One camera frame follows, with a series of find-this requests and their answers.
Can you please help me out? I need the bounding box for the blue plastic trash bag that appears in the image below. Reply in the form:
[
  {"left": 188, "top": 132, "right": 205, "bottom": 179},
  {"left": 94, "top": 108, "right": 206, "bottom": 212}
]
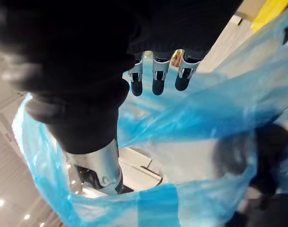
[{"left": 12, "top": 4, "right": 288, "bottom": 227}]

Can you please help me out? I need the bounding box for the yellow flat object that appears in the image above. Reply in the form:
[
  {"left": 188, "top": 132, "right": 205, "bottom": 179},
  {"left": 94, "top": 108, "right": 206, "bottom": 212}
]
[{"left": 251, "top": 0, "right": 288, "bottom": 33}]

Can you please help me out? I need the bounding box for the white small bin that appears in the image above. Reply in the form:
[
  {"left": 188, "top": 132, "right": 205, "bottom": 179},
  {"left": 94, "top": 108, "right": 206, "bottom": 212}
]
[{"left": 71, "top": 147, "right": 165, "bottom": 197}]

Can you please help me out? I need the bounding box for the dark robot foot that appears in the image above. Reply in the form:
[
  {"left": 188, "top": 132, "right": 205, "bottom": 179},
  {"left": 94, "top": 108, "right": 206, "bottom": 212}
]
[{"left": 212, "top": 120, "right": 288, "bottom": 227}]

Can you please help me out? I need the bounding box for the beige tea table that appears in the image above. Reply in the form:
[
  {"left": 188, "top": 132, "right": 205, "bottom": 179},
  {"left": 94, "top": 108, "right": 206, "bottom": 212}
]
[{"left": 200, "top": 0, "right": 283, "bottom": 80}]

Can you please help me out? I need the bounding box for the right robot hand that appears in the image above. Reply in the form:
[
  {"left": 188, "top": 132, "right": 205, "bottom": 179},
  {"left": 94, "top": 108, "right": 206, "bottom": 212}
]
[{"left": 0, "top": 0, "right": 244, "bottom": 196}]

